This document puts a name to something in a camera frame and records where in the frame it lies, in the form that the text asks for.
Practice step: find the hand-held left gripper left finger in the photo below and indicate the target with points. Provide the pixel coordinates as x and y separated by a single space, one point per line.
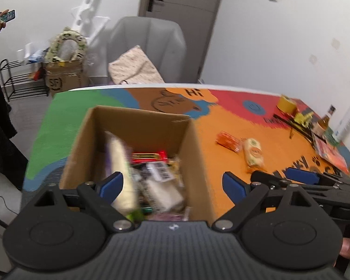
110 186

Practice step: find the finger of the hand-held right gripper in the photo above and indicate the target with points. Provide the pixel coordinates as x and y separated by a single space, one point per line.
303 175
262 176

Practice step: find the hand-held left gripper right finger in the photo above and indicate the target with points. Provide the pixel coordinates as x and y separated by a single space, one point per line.
233 188

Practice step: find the long cream bread packet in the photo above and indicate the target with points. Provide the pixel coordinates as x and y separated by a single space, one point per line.
119 163

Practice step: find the beige bun packet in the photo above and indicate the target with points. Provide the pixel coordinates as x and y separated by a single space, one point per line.
253 153

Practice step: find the bright green snack packet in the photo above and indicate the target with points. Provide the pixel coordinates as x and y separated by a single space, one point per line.
137 214

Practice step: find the red snack packet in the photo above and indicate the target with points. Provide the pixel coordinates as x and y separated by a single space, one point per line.
148 156

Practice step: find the white cake packet black label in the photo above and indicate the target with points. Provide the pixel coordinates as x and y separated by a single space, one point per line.
160 186

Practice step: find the purple bread packet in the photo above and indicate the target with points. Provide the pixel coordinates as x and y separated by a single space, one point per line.
169 217

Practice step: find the orange snack packet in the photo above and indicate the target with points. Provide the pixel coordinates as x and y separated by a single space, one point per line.
229 140

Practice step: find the amber glass bottle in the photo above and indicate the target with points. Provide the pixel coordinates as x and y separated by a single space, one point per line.
322 124

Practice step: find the white plastic bottle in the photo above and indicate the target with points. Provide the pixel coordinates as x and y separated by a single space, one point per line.
347 121

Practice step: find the yellow tape roll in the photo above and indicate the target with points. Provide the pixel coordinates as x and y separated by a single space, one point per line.
286 104

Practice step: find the taped brown cardboard box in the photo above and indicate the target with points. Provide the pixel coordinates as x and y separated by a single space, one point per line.
67 77

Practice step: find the beige patterned cloth bag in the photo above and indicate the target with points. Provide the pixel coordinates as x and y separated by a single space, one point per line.
134 67

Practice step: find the black shoe rack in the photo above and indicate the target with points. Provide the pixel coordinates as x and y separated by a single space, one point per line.
20 84

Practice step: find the grey chair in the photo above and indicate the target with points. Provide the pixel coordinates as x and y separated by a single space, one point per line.
163 43

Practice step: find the white plastic bags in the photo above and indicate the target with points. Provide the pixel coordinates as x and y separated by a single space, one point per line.
30 54

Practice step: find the grey door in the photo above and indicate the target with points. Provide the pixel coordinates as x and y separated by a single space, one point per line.
186 29

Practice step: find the white rack with holes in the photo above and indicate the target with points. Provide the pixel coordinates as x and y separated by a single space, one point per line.
87 8

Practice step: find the smartphone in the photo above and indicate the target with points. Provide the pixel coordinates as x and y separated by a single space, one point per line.
3 18

